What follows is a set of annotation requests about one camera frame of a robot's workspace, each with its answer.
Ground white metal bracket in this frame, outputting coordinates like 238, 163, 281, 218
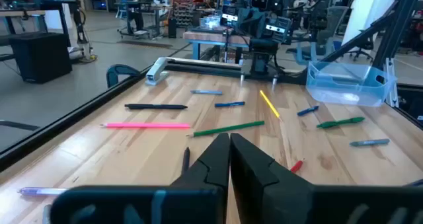
384, 57, 400, 108

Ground clear plastic bin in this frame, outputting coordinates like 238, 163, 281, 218
305, 60, 397, 108

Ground grey crayon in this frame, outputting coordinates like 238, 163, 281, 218
349, 137, 391, 148

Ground black pen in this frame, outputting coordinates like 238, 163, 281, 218
124, 103, 188, 111
180, 146, 192, 176

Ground green pencil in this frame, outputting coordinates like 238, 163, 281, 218
186, 120, 266, 139

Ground yellow pencil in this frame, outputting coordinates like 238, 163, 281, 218
258, 89, 283, 122

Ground light blue pen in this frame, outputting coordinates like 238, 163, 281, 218
190, 89, 223, 96

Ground white stapler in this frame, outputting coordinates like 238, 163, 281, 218
144, 56, 173, 87

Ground purple pen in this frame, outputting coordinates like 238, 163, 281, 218
17, 186, 69, 198

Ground red pencil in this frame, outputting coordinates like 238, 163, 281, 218
289, 159, 305, 174

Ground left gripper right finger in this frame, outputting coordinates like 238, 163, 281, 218
230, 133, 423, 224

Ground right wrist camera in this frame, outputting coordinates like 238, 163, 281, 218
265, 23, 288, 34

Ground black office chair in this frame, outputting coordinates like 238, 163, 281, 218
346, 35, 376, 63

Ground red parts shelf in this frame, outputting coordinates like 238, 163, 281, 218
171, 0, 206, 29

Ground grey office chair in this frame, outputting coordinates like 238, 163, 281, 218
286, 5, 350, 66

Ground pink marker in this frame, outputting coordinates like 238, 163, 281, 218
99, 122, 192, 130

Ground blue marker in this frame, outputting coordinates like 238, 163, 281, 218
214, 100, 246, 108
296, 105, 320, 117

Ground green pen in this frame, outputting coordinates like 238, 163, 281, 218
316, 116, 366, 130

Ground clear plastic container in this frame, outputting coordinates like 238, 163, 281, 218
199, 15, 221, 30

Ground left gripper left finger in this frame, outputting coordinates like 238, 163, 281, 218
49, 132, 231, 224

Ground black computer tower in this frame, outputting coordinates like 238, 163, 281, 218
167, 17, 178, 40

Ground black cabinet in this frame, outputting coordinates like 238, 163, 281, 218
9, 32, 73, 85

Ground black desk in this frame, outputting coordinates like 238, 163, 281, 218
114, 0, 174, 40

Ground wooden table blue legs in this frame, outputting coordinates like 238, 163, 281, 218
182, 30, 252, 61
0, 9, 48, 36

